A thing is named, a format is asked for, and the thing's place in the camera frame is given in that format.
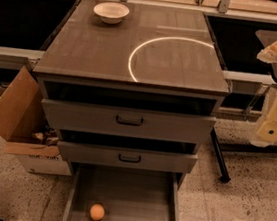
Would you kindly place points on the black middle drawer handle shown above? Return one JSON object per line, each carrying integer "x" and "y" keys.
{"x": 133, "y": 159}

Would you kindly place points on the open cardboard box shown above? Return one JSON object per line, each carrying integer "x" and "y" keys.
{"x": 21, "y": 118}

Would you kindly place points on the top grey drawer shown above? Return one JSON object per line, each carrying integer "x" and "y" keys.
{"x": 112, "y": 120}

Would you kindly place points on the bottom open grey drawer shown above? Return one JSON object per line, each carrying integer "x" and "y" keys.
{"x": 125, "y": 194}

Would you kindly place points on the middle grey drawer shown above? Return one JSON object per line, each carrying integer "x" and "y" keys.
{"x": 108, "y": 155}

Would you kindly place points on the white bowl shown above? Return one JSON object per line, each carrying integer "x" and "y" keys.
{"x": 111, "y": 13}

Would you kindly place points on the black top drawer handle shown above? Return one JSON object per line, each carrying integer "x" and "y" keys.
{"x": 127, "y": 121}

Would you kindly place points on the orange fruit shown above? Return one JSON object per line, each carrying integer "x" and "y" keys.
{"x": 97, "y": 212}

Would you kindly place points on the grey drawer cabinet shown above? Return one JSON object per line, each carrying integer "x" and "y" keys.
{"x": 155, "y": 60}

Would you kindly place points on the black drawer handle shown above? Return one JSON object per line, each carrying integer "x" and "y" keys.
{"x": 133, "y": 159}
{"x": 127, "y": 121}

